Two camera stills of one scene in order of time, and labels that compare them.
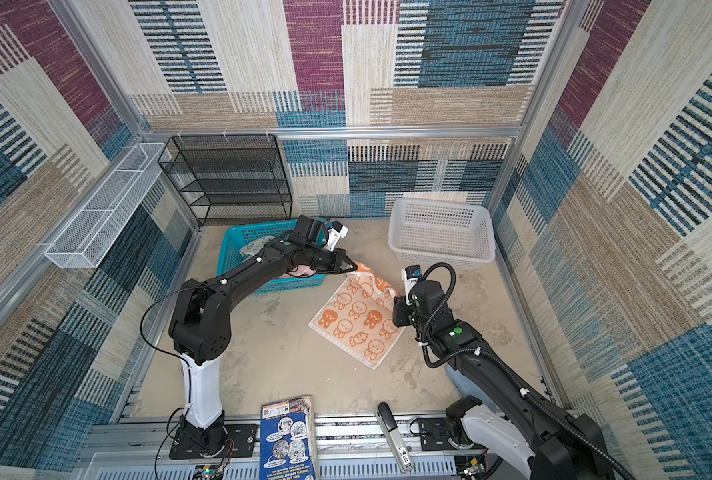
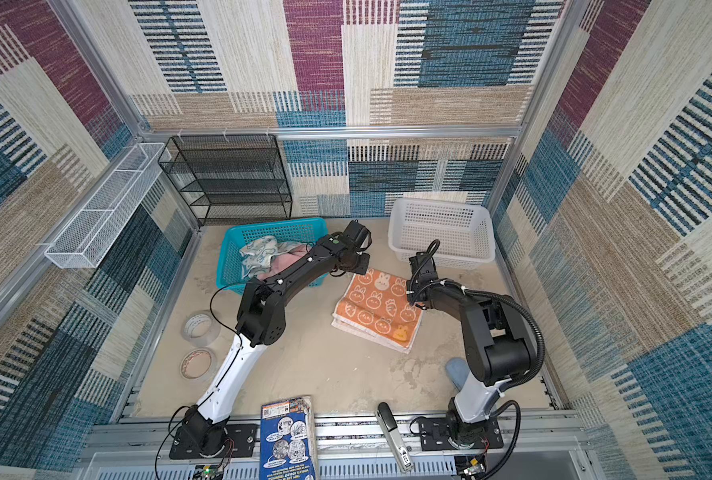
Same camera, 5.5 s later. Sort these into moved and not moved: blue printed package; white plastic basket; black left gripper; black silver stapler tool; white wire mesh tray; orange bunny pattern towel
Moved: orange bunny pattern towel; black left gripper
Not moved: black silver stapler tool; white plastic basket; white wire mesh tray; blue printed package
